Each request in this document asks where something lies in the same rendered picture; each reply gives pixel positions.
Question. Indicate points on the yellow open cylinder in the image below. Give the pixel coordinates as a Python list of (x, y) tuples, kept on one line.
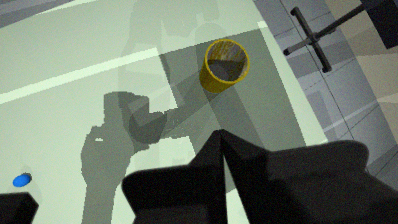
[(225, 63)]

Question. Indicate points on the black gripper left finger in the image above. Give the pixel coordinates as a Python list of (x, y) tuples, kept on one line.
[(201, 181)]

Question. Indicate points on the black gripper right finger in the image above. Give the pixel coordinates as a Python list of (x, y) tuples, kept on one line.
[(256, 171)]

